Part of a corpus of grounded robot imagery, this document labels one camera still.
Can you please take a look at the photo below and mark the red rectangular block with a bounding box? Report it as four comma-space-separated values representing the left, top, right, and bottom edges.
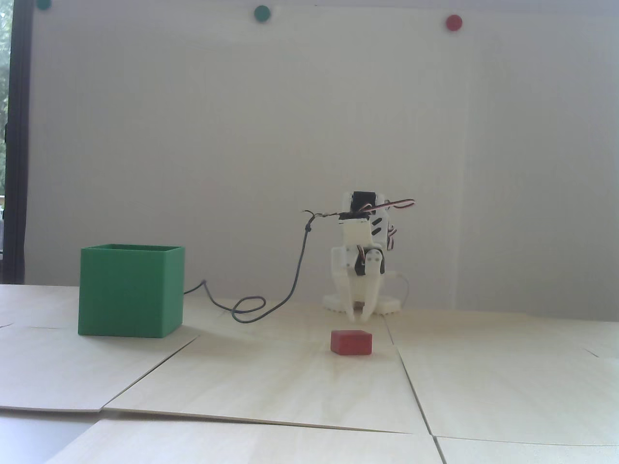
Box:
331, 330, 373, 356

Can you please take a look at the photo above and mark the white power cable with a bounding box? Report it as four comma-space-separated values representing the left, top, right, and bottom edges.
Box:
391, 272, 411, 306

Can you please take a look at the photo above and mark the green open box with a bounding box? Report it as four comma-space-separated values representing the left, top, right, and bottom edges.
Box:
78, 244, 186, 339

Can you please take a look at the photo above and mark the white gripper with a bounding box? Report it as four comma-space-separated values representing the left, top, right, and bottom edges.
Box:
331, 220, 388, 324

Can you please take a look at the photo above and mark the dark window frame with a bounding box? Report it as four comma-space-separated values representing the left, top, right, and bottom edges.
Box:
10, 0, 34, 285

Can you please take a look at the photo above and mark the white backdrop board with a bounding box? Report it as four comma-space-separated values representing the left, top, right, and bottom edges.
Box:
29, 4, 619, 319

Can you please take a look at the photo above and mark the dark camera cable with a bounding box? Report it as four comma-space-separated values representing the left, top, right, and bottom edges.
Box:
183, 209, 339, 325

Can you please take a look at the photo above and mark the light plywood sheet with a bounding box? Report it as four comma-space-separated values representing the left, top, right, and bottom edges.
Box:
385, 311, 619, 446
44, 419, 446, 464
434, 436, 619, 464
0, 284, 200, 413
103, 297, 432, 434

